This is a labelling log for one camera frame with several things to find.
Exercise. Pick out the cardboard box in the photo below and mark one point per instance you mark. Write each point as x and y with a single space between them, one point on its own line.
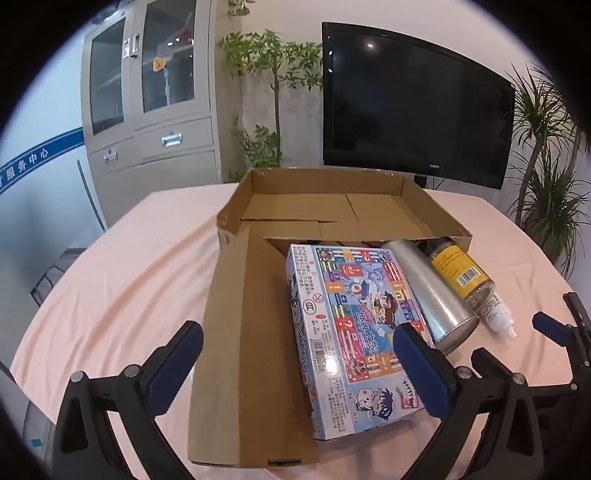
249 346

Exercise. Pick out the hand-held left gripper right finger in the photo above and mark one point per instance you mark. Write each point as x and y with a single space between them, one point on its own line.
422 369

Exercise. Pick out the silver metal can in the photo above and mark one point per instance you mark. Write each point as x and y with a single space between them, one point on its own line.
429 286

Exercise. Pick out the palm-like potted plant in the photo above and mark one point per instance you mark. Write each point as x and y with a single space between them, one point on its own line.
545 194

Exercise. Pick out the tall leafy green plant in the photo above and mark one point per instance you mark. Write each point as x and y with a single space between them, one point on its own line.
272 69

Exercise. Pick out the colourful board game box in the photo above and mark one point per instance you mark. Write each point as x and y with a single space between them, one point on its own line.
351 295

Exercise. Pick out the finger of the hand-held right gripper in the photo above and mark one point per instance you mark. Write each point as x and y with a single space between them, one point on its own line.
487 362
551 328

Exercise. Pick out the grey metal cabinet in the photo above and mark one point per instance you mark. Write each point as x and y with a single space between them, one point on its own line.
157 134

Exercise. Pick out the black flat screen television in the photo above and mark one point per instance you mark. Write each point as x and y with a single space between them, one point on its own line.
415 101

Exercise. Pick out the orange sticker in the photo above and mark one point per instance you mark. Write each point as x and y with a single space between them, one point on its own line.
159 64

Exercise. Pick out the dark chair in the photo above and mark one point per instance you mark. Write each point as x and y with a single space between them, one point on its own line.
44 286

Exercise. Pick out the pink tablecloth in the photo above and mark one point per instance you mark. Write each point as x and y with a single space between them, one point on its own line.
138 277

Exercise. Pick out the yellow label plastic bottle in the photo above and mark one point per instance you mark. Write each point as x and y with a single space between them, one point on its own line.
457 267

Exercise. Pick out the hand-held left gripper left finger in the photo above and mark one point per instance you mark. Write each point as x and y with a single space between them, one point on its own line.
173 369

